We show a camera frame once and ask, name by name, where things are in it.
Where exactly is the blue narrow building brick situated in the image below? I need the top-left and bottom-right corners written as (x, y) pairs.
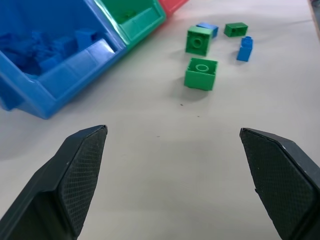
top-left (236, 36), bottom-right (254, 62)

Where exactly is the blue flat building brick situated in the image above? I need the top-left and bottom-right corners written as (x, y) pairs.
top-left (195, 22), bottom-right (219, 39)

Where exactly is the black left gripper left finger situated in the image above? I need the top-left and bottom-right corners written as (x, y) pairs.
top-left (0, 124), bottom-right (109, 240)

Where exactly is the green rectangular building brick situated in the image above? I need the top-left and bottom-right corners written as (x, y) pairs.
top-left (223, 22), bottom-right (249, 38)

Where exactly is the red plastic storage bin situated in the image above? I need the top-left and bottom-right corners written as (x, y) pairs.
top-left (158, 0), bottom-right (190, 18)

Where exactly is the green square building brick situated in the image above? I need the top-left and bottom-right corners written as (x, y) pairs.
top-left (183, 57), bottom-right (219, 92)
top-left (185, 25), bottom-right (213, 57)

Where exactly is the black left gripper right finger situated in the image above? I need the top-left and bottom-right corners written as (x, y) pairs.
top-left (239, 127), bottom-right (320, 240)

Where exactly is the green plastic storage bin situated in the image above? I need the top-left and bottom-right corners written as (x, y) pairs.
top-left (94, 0), bottom-right (168, 51)

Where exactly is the blue plastic storage bin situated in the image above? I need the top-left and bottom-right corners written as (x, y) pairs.
top-left (0, 0), bottom-right (128, 120)

